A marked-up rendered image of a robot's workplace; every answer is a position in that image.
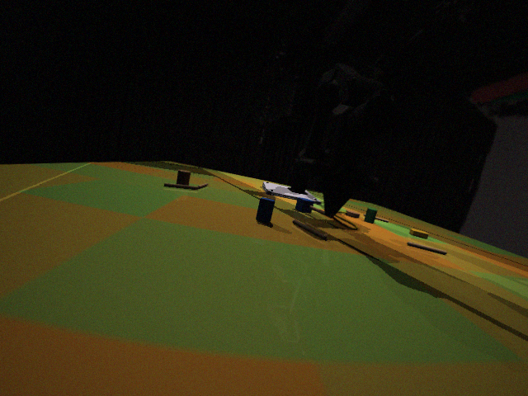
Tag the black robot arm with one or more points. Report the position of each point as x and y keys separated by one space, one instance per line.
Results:
x=374 y=113

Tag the round wooden button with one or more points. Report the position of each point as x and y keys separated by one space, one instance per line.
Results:
x=352 y=214

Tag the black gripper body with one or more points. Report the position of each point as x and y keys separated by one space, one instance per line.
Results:
x=344 y=158

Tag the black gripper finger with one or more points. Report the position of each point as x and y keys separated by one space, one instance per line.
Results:
x=346 y=194
x=331 y=194

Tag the yellow string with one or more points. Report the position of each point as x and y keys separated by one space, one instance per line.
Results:
x=332 y=217

